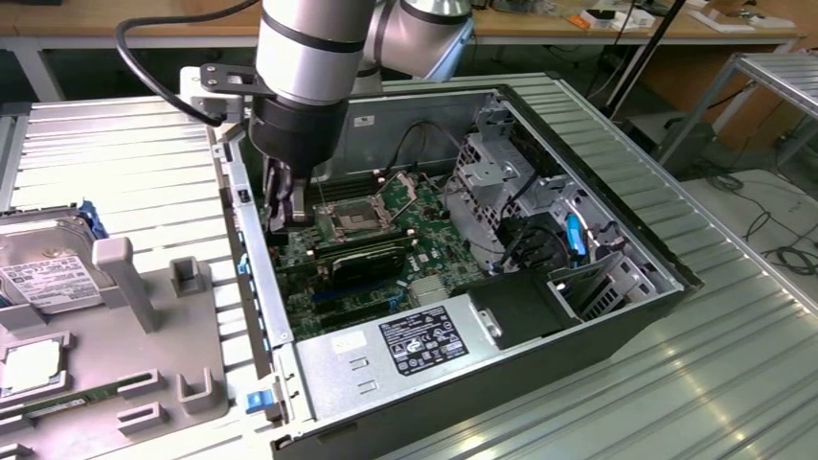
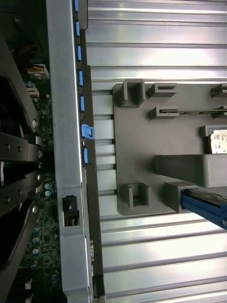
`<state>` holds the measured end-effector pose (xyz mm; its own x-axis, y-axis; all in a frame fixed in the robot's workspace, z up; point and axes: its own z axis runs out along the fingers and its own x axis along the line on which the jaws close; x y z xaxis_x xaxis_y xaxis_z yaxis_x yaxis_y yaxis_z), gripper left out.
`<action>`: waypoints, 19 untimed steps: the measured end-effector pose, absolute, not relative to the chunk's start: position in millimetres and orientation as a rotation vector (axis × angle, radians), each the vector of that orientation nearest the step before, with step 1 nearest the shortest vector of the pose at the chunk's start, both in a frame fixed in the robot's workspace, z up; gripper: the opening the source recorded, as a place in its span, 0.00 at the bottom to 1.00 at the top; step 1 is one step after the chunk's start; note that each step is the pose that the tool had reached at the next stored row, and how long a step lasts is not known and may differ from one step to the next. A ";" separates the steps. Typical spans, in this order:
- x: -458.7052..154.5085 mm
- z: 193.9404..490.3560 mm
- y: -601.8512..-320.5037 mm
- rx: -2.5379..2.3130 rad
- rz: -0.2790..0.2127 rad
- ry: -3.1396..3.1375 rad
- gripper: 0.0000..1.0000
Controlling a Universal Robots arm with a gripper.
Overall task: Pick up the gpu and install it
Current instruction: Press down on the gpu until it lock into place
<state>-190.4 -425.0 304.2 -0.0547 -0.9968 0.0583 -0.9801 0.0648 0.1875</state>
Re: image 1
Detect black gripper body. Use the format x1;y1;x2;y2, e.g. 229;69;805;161
248;93;350;173

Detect black Nvidia graphics card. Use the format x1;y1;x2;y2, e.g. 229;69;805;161
276;238;414;291

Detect black RAM slot bank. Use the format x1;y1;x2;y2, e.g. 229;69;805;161
310;228;414;258
317;172;380;196

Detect metal CPU socket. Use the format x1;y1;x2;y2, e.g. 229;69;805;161
313;194;396;241

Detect metal socket cover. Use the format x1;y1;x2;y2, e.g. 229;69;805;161
377;170;424;219

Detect blue expansion slot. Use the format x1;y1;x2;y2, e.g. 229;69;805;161
312;286;402;311

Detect green motherboard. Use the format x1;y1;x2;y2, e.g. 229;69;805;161
265;170;494;341

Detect silver chipset heatsink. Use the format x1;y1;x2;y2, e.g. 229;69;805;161
409;277;449;308

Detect silver disk bay cage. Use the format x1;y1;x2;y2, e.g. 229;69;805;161
444;131;577;272

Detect silver power supply unit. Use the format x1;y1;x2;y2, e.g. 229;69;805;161
292;292;510;423

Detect black power supply label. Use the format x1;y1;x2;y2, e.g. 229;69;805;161
380;306;470;376

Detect grey plastic parts rack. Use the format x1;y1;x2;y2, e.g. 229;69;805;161
0;236;233;460

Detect black plastic cover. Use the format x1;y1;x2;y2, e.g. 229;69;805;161
450;273;581;352

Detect hard disk with blue carrier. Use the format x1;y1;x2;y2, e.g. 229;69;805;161
0;200;111;316

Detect wooden desk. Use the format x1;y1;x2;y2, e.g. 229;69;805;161
0;0;811;102

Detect blue drive bay lever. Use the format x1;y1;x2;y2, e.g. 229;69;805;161
565;213;592;260

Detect green RAM stick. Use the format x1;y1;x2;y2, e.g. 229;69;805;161
0;375;155;423

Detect silver CPU chip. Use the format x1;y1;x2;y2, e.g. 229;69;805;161
0;340;66;392

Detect silver perforated drive cage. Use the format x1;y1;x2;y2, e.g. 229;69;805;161
542;174;683;327

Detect black and white box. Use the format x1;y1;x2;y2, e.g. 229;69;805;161
582;7;659;31

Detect open black PC case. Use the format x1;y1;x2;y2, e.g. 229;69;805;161
210;83;705;460

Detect black slanted pole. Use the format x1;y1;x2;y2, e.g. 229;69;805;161
604;0;691;120

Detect flat white box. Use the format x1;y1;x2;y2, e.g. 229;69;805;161
687;4;760;34

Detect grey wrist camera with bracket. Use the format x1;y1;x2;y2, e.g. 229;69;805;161
179;63;278;128

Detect black looped internal cable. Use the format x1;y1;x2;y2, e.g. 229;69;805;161
393;119;464;170

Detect black camera cable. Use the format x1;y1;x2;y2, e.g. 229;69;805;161
114;0;264;128

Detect black drive cable bundle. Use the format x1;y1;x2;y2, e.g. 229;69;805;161
496;167;574;269

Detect metal frame table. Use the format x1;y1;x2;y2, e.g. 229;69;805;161
657;50;818;169

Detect black floor cables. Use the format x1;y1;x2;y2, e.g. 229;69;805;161
700;157;818;279

